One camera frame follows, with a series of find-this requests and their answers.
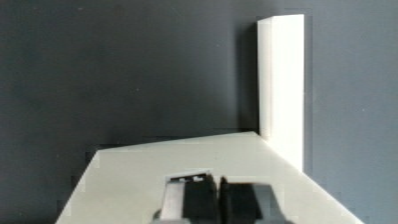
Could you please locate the white cabinet top block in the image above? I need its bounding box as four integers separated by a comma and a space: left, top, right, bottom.
55, 132, 364, 224

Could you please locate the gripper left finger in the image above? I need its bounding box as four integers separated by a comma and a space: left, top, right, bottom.
154, 172, 218, 224

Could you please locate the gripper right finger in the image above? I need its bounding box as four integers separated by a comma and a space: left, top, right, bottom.
218, 178, 284, 224

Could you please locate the white right fence block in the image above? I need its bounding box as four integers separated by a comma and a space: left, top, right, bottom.
257, 14, 305, 171

